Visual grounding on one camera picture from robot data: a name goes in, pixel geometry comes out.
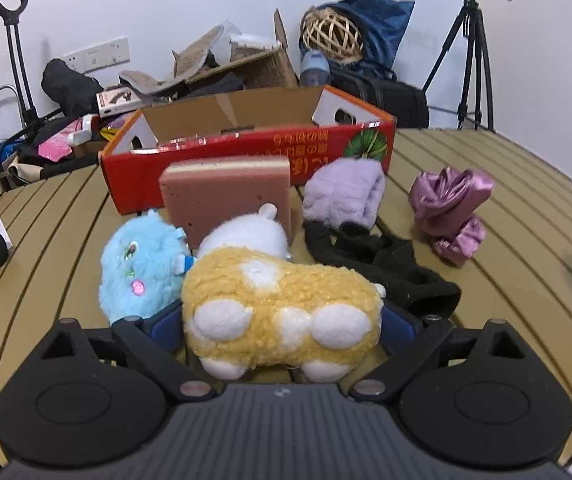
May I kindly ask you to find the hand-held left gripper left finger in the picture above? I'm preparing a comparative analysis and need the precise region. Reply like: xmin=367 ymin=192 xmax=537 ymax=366
xmin=28 ymin=302 xmax=219 ymax=403

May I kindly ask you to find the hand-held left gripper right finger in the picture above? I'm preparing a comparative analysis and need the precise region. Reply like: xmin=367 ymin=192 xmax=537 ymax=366
xmin=348 ymin=304 xmax=537 ymax=403

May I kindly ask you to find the black cloth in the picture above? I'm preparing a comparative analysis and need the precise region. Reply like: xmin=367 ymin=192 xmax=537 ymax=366
xmin=303 ymin=220 xmax=462 ymax=318

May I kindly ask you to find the blue plush toy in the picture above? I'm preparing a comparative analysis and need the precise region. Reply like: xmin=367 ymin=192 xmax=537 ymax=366
xmin=98 ymin=209 xmax=197 ymax=326

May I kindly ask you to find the yellow plush toy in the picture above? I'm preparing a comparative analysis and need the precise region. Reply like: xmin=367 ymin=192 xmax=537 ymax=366
xmin=180 ymin=245 xmax=387 ymax=381

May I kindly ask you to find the pink satin cloth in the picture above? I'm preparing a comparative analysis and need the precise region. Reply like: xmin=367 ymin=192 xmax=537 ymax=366
xmin=408 ymin=167 xmax=495 ymax=267

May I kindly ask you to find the pink layered sponge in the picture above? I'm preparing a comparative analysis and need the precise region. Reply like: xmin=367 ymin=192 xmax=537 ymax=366
xmin=159 ymin=156 xmax=294 ymax=248

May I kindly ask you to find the purple fluffy cloth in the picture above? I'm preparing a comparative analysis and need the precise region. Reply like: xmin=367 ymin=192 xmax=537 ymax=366
xmin=302 ymin=157 xmax=387 ymax=228

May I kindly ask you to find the dark clothing pile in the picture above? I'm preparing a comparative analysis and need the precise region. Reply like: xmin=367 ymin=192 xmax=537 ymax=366
xmin=16 ymin=130 xmax=101 ymax=178

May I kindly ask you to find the red cardboard box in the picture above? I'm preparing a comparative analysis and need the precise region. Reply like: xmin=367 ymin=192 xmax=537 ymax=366
xmin=98 ymin=85 xmax=397 ymax=216

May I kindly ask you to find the pink packet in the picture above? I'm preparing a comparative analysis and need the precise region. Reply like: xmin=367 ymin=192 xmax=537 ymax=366
xmin=38 ymin=130 xmax=74 ymax=161

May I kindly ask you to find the black suitcase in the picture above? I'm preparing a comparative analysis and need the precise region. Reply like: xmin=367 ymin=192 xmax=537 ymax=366
xmin=328 ymin=67 xmax=431 ymax=128

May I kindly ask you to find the small printed box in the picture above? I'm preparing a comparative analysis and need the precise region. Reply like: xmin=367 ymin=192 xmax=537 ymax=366
xmin=96 ymin=87 xmax=139 ymax=117

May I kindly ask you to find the grey felt insole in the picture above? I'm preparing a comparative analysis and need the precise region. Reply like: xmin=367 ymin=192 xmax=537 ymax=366
xmin=173 ymin=25 xmax=227 ymax=81
xmin=118 ymin=70 xmax=177 ymax=98

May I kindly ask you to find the black bag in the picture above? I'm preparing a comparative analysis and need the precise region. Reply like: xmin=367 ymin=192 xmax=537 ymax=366
xmin=40 ymin=58 xmax=104 ymax=118

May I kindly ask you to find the blue bottle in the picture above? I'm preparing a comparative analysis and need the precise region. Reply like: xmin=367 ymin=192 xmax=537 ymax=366
xmin=300 ymin=50 xmax=331 ymax=87

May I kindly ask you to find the open cardboard box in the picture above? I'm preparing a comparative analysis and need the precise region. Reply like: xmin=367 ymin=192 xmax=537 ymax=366
xmin=186 ymin=7 xmax=299 ymax=93

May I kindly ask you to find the white plastic container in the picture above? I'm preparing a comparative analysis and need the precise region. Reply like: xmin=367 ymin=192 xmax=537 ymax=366
xmin=228 ymin=32 xmax=279 ymax=51

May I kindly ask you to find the blue bag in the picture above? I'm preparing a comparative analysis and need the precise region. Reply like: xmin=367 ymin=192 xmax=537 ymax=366
xmin=333 ymin=0 xmax=415 ymax=81

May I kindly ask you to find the wicker ball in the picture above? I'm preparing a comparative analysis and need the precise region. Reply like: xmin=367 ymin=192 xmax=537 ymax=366
xmin=301 ymin=7 xmax=364 ymax=66

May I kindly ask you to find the black tripod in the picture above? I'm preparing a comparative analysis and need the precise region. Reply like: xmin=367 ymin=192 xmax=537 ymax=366
xmin=421 ymin=0 xmax=497 ymax=133

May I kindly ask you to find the white wall socket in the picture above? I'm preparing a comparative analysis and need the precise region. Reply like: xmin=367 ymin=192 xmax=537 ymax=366
xmin=63 ymin=36 xmax=130 ymax=72

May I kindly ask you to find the black trolley handle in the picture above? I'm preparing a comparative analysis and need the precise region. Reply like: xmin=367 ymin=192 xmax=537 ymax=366
xmin=0 ymin=0 xmax=41 ymax=133

